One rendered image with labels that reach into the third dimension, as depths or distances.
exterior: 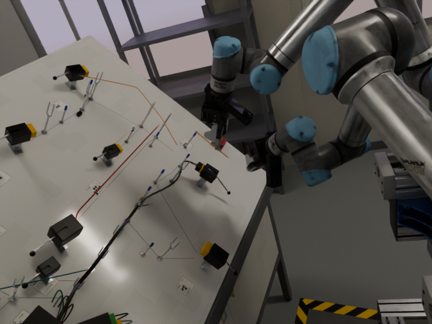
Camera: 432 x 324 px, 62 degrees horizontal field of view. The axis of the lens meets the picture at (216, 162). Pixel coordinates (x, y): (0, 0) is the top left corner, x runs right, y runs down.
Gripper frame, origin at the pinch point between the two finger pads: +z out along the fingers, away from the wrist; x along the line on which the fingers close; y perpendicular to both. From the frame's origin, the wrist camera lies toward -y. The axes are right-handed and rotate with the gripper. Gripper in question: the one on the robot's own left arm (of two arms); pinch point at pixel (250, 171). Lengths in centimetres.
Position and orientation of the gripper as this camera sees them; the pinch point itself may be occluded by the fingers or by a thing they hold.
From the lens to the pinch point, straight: 128.8
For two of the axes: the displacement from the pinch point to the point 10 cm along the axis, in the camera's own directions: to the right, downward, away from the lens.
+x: -8.9, 1.6, -4.3
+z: -3.6, 3.1, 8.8
